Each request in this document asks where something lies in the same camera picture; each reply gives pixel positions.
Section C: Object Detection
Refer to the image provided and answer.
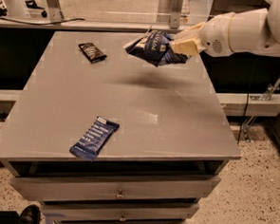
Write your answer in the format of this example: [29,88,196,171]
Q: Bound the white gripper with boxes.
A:
[170,12,234,57]

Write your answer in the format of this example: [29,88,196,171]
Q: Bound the blue potato chip bag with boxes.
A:
[123,29,189,66]

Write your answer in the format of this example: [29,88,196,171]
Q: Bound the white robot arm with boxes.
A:
[170,0,280,57]

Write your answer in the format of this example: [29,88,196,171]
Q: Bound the blue rxbar blueberry bar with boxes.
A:
[69,116,120,161]

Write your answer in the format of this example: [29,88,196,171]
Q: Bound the black snack bar wrapper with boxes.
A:
[79,42,107,63]

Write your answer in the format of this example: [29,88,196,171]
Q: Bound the grey drawer cabinet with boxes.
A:
[0,24,249,224]

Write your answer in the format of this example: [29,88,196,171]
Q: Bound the top grey drawer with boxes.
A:
[11,175,220,202]

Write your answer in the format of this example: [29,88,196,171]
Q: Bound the middle grey drawer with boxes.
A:
[42,201,199,221]

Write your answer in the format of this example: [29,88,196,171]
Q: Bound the black shoe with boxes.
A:
[16,204,41,224]

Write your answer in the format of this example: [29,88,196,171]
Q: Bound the black hanging cable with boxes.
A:
[237,60,255,145]

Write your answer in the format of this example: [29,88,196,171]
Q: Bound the black cable on rail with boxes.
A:
[0,12,86,28]

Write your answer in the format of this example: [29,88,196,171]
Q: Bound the grey metal rail frame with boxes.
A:
[0,0,217,42]

